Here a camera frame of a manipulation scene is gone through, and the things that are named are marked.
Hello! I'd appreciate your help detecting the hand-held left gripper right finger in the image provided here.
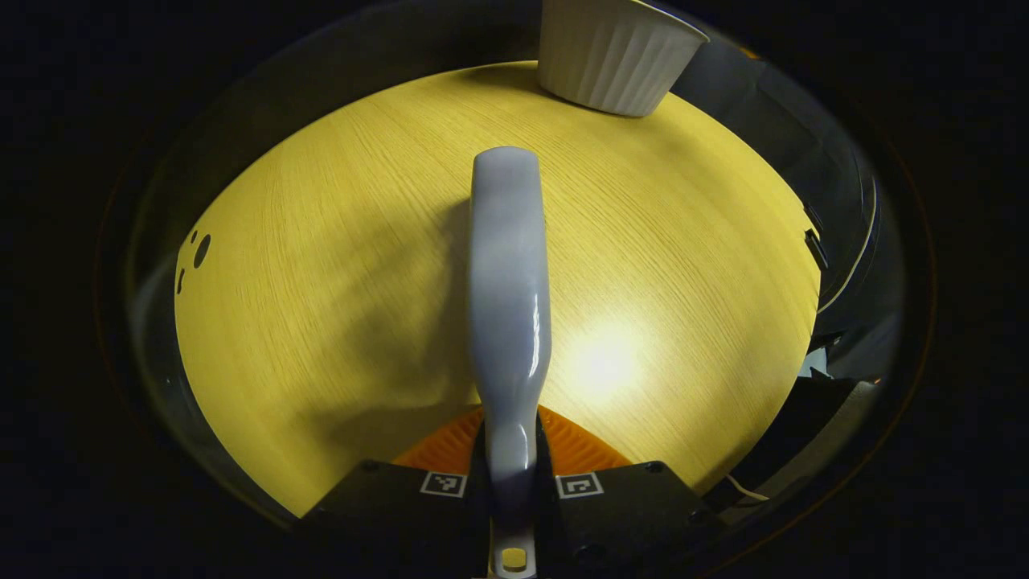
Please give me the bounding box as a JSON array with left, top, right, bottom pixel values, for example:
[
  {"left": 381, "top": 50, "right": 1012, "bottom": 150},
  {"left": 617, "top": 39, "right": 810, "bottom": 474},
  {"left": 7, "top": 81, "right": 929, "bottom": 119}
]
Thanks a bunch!
[{"left": 535, "top": 405, "right": 726, "bottom": 579}]

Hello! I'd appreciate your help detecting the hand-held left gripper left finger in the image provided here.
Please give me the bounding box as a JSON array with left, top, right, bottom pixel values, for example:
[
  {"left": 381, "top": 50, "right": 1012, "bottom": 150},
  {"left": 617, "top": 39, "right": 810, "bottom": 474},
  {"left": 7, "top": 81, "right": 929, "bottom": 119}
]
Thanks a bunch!
[{"left": 299, "top": 406, "right": 494, "bottom": 579}]

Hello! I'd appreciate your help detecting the white ribbed garbage bin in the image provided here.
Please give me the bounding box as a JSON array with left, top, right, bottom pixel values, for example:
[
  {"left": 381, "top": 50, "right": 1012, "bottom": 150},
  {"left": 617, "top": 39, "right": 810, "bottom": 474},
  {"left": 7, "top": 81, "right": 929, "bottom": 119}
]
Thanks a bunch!
[{"left": 537, "top": 0, "right": 711, "bottom": 118}]

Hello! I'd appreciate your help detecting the wooden desktop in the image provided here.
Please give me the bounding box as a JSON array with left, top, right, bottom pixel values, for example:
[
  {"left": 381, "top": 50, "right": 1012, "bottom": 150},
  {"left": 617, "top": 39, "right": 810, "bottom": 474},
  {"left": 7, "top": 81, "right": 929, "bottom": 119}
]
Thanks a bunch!
[{"left": 174, "top": 60, "right": 822, "bottom": 519}]

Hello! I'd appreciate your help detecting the white cable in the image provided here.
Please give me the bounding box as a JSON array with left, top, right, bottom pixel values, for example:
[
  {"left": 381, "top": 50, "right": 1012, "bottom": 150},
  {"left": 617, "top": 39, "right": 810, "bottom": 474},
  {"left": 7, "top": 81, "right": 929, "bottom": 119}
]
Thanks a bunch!
[
  {"left": 816, "top": 177, "right": 881, "bottom": 314},
  {"left": 724, "top": 473, "right": 771, "bottom": 503}
]

